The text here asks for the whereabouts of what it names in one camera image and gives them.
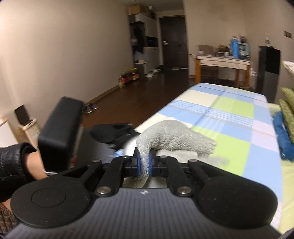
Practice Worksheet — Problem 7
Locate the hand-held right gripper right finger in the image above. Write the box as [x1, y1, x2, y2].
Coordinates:
[148, 149, 229, 197]

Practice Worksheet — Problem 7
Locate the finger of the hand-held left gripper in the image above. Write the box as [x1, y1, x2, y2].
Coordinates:
[109, 123, 136, 150]

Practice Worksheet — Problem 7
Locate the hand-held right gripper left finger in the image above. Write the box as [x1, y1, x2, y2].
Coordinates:
[58, 147, 141, 197]

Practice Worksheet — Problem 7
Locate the green fluffy cleaning cloth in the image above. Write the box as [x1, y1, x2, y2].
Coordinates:
[123, 119, 217, 189]

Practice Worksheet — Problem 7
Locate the dark tablet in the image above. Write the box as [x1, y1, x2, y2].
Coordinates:
[14, 104, 30, 126]

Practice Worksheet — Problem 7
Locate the row of floor bottles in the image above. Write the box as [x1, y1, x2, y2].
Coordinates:
[118, 67, 140, 88]

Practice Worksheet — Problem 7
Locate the grey shoe cabinet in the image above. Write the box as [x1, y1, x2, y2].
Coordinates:
[129, 13, 161, 75]

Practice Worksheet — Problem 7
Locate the brown quilted cushion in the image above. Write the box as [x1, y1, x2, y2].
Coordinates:
[0, 202, 19, 233]

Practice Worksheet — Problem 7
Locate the dark entrance door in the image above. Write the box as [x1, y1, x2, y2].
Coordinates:
[159, 16, 189, 69]

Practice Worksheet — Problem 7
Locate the wooden desk with white top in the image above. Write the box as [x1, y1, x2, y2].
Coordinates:
[189, 53, 251, 89]

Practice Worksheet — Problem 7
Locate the blue cloth bundle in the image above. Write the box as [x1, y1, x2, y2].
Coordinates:
[273, 111, 294, 161]

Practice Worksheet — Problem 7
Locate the blue thermos flask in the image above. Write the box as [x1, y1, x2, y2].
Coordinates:
[230, 38, 240, 58]

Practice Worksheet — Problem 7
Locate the teal mini oven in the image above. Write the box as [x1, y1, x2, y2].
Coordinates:
[238, 42, 251, 60]

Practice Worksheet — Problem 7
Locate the green chevron pillow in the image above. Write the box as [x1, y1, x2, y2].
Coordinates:
[281, 87, 294, 104]
[278, 98, 294, 138]

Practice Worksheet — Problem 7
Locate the tall black cabinet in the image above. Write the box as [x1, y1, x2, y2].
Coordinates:
[255, 45, 281, 104]

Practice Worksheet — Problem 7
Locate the white crackle pattern pillow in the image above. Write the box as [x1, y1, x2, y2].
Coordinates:
[282, 60, 294, 75]

